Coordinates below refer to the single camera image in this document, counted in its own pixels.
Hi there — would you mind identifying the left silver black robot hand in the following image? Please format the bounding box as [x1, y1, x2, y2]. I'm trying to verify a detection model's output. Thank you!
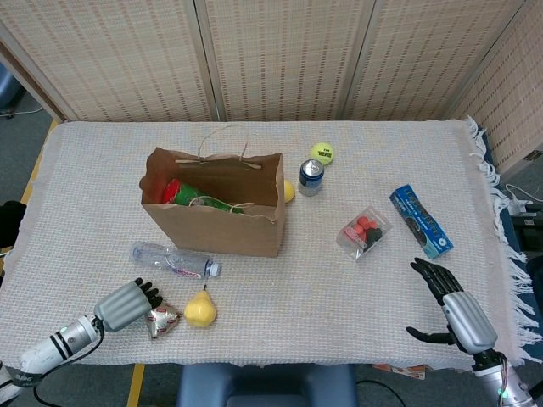
[92, 277, 165, 332]

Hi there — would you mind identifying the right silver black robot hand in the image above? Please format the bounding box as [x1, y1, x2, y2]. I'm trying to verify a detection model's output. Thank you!
[406, 257, 498, 354]

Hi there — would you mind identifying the clear box with red pieces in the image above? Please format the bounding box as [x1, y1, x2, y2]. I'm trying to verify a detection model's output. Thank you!
[336, 206, 393, 262]

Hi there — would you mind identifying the beige woven folding screen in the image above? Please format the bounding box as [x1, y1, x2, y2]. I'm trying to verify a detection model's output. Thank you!
[0, 0, 543, 170]

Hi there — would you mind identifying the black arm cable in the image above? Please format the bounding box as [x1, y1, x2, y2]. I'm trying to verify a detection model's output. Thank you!
[33, 320, 106, 407]

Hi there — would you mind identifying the blue silver drink can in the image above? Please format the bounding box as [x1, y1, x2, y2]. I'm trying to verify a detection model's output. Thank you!
[298, 159, 325, 197]

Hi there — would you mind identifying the shiny snack packet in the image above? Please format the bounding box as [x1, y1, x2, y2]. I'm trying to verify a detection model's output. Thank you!
[143, 303, 182, 343]

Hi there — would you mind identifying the yellow pear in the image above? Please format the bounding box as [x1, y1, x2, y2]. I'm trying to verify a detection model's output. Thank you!
[182, 284, 217, 328]

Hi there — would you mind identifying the blue cookie box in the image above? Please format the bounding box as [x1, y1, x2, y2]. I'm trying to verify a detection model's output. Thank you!
[389, 183, 454, 260]

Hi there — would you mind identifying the orange white carton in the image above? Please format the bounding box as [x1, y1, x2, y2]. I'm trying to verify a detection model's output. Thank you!
[372, 363, 428, 381]

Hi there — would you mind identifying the white power strip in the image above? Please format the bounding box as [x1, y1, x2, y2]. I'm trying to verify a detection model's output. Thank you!
[504, 184, 543, 217]

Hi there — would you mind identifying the brown paper bag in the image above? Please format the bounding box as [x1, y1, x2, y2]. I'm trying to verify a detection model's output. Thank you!
[139, 125, 286, 259]

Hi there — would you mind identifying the blue chair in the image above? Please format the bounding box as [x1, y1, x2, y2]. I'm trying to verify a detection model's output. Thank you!
[176, 363, 360, 407]

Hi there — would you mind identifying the white woven table cloth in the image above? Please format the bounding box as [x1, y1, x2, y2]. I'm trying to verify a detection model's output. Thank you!
[0, 117, 531, 369]

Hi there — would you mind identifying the clear plastic water bottle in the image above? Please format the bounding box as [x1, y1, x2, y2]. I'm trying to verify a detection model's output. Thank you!
[130, 240, 222, 280]

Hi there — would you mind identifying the yellow-green tennis ball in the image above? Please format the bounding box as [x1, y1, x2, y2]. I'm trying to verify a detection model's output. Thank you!
[311, 142, 335, 165]

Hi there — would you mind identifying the green canister with red lid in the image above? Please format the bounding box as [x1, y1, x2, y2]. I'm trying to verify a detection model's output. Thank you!
[161, 177, 245, 215]

